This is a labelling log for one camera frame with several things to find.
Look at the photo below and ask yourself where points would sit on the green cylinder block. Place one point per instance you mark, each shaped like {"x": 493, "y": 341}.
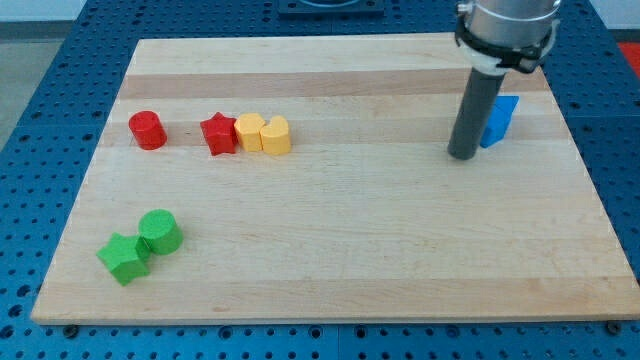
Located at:
{"x": 160, "y": 231}

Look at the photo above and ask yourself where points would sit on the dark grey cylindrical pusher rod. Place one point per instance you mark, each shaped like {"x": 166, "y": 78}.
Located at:
{"x": 475, "y": 109}

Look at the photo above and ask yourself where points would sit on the green star block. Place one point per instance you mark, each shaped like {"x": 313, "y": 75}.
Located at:
{"x": 125, "y": 257}

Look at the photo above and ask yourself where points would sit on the red cylinder block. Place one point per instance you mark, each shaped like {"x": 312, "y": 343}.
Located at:
{"x": 147, "y": 130}

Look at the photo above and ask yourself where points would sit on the blue triangular block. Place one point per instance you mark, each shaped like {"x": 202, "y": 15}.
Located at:
{"x": 499, "y": 120}

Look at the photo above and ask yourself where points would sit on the yellow heart block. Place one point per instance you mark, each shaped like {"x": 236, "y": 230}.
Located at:
{"x": 276, "y": 137}

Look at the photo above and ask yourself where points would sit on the wooden board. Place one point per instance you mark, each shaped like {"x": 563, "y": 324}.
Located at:
{"x": 366, "y": 219}

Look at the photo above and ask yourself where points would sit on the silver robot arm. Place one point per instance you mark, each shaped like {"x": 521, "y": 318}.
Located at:
{"x": 496, "y": 37}

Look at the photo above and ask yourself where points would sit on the red star block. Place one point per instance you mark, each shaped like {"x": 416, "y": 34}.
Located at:
{"x": 219, "y": 134}

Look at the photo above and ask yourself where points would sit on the yellow hexagon block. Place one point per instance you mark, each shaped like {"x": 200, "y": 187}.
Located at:
{"x": 247, "y": 128}

